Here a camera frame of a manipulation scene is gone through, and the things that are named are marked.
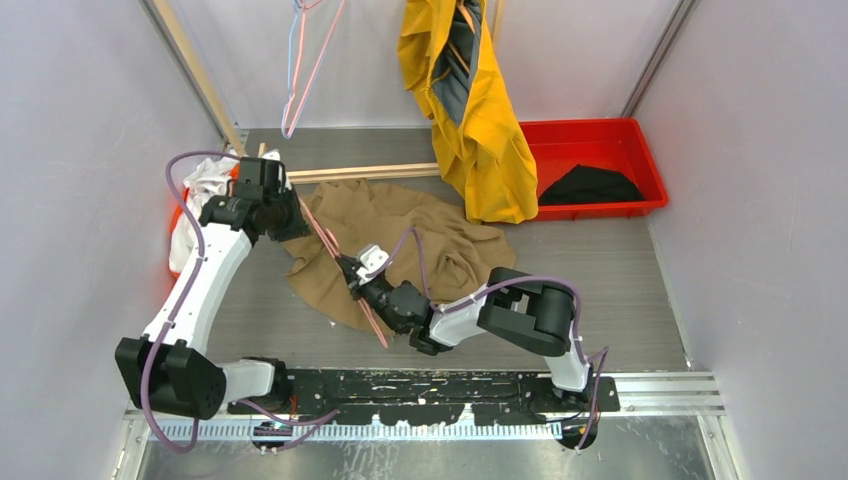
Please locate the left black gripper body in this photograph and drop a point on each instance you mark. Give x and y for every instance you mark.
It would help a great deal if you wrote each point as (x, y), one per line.
(286, 221)

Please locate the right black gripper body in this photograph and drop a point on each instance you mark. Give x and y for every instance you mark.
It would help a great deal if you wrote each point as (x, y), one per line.
(378, 291)

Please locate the tan brown garment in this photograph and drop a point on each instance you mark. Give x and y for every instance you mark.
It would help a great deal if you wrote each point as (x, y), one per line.
(443, 253)

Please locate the yellow pleated skirt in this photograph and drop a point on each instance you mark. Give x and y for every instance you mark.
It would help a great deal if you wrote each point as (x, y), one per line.
(478, 143)

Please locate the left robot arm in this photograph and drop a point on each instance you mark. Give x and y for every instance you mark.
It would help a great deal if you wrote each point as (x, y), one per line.
(166, 369)

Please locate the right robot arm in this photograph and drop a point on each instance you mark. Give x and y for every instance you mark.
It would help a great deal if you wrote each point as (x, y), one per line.
(539, 314)

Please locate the orange cloth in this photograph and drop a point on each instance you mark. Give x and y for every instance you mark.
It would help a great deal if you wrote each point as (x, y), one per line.
(210, 178)

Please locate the white cloth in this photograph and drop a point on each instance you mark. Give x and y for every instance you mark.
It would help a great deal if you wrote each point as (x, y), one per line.
(180, 251)

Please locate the black garment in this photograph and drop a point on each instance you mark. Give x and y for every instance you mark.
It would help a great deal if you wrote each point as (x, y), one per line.
(591, 185)

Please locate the wooden clothes rack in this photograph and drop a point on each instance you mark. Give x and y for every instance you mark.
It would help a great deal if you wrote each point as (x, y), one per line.
(177, 39)

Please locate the red plastic bin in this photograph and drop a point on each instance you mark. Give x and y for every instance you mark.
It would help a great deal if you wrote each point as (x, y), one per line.
(614, 144)

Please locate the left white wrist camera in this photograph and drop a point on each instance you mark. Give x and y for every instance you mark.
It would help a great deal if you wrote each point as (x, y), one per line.
(272, 155)

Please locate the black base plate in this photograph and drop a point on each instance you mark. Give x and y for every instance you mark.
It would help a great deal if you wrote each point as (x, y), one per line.
(428, 397)

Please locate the blue wire hanger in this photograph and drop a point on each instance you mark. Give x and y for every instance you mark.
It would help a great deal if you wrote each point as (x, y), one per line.
(294, 101)

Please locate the aluminium rail frame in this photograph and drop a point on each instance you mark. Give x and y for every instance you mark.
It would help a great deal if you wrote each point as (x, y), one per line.
(669, 426)

